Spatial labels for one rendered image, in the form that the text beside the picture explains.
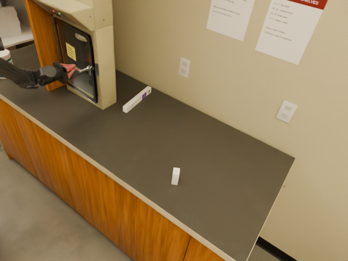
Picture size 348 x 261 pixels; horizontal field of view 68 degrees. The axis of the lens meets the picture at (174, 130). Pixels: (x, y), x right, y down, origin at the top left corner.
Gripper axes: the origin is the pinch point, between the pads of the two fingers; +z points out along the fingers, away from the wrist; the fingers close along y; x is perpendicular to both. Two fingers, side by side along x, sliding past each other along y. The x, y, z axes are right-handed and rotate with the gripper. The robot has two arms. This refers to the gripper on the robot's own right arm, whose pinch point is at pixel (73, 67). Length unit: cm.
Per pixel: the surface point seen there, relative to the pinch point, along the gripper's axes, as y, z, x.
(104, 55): 7.0, 11.4, -11.5
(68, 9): 31.0, -2.9, -7.3
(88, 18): 26.8, 3.5, -11.5
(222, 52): 13, 50, -59
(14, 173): -120, -26, 72
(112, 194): -50, -20, -44
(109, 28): 19.9, 15.3, -11.5
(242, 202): -26, 1, -104
